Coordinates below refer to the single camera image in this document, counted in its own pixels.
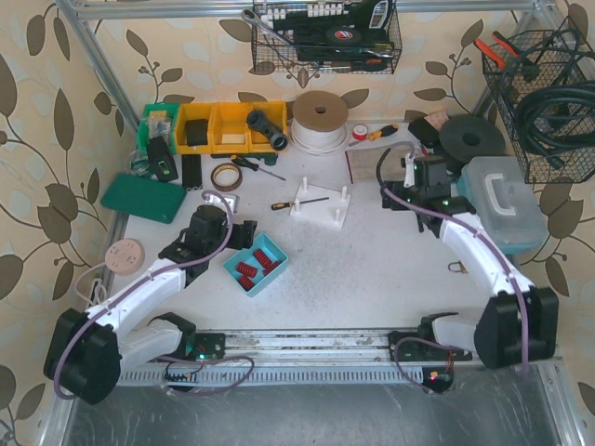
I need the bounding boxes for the large red spring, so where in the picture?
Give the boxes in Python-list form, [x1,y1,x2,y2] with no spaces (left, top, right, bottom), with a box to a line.
[253,248,271,269]

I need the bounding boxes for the small orange-black screwdriver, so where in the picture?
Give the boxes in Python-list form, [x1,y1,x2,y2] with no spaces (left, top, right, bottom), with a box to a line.
[271,197,329,211]

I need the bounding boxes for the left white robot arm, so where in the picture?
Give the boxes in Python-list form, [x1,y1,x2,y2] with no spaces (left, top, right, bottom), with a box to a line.
[43,204,258,404]

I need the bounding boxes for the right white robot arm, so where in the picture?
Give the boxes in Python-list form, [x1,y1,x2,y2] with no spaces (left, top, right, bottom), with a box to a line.
[379,154,559,369]

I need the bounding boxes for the teal spring tray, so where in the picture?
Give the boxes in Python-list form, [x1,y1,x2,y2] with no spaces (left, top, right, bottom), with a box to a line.
[223,232,289,297]

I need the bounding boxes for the small red spring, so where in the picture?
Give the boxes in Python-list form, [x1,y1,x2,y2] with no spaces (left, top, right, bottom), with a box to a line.
[263,261,281,275]

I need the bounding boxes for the brown packing tape roll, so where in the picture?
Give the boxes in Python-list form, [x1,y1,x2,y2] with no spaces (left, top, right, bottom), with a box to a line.
[210,163,243,192]

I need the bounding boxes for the black aluminium profile block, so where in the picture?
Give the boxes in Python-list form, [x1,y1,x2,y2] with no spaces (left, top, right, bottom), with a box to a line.
[181,155,203,191]

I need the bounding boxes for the black case with sponge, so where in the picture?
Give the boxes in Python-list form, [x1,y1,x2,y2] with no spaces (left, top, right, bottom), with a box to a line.
[408,111,449,149]

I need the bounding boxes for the teal clear storage box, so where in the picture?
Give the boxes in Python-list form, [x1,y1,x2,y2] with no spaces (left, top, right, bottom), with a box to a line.
[456,156,548,255]

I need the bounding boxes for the black disc spool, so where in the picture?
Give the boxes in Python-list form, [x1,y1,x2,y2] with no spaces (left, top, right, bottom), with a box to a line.
[439,114,506,164]

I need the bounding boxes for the black-yellow flathead screwdriver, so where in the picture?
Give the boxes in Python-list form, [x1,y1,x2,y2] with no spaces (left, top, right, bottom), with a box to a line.
[231,155,285,181]

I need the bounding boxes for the green flat case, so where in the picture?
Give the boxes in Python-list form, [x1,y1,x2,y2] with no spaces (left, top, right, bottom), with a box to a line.
[100,173,187,224]

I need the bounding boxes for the beige work glove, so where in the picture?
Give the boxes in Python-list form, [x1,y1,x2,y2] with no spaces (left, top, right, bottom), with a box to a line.
[345,148,385,184]

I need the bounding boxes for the yellow-black bit driver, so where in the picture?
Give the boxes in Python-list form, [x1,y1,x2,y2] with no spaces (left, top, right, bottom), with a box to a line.
[349,124,399,147]

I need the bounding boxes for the brass padlock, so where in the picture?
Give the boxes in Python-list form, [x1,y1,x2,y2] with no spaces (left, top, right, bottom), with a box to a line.
[447,261,468,274]

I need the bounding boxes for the black meter device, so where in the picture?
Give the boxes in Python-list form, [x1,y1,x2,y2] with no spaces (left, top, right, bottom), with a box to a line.
[146,137,179,182]

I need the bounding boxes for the red white tape roll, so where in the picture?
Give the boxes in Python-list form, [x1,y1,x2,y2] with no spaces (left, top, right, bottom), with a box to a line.
[352,124,368,141]

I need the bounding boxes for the yellow storage bins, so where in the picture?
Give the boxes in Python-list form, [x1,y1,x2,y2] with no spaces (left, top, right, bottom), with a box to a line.
[174,101,288,155]

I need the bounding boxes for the black block in bin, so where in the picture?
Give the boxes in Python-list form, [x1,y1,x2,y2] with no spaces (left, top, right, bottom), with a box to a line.
[185,119,208,146]

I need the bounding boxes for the grey plastic pipe fitting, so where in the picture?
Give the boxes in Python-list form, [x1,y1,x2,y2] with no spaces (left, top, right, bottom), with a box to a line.
[246,110,288,151]

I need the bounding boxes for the green storage bin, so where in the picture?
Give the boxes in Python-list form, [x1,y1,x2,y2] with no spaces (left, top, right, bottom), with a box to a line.
[137,103,179,154]

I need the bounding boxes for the white four-peg base plate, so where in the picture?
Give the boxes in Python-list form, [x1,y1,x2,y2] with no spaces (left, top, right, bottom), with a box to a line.
[289,177,351,230]

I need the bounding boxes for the white cable spool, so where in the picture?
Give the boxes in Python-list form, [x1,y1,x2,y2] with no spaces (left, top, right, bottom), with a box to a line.
[290,90,350,156]

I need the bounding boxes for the white coiled cord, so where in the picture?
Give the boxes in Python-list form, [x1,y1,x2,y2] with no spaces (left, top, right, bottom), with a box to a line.
[73,262,111,321]

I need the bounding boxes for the coiled black hose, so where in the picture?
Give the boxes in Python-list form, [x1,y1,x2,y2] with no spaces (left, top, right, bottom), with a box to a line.
[514,81,595,159]

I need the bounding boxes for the orange-handled pliers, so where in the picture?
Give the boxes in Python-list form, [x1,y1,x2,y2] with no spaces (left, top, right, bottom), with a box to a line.
[473,31,521,70]

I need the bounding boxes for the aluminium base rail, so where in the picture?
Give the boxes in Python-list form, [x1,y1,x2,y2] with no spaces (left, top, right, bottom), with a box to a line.
[59,328,563,387]

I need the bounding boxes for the right wire basket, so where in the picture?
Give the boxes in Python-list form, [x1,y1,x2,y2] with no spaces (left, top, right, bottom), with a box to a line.
[480,28,594,184]

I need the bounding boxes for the wire basket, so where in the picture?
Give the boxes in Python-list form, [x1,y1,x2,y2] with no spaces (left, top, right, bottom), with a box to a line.
[241,1,402,78]
[480,28,594,184]

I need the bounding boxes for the top wire basket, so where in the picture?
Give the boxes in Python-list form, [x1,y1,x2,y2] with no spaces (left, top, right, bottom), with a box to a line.
[241,1,402,78]

